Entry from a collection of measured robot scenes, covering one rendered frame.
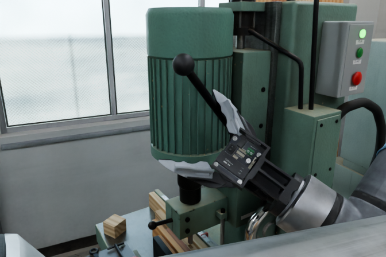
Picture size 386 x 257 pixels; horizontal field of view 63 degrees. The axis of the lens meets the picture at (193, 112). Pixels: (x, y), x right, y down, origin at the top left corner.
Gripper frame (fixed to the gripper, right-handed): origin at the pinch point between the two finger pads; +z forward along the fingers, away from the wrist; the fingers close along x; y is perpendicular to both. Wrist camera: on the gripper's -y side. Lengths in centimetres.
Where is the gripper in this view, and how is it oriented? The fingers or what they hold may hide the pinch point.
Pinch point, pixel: (185, 124)
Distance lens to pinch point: 54.0
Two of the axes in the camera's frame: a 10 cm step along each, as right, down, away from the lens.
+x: -6.0, 7.8, -1.6
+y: -1.2, -2.9, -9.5
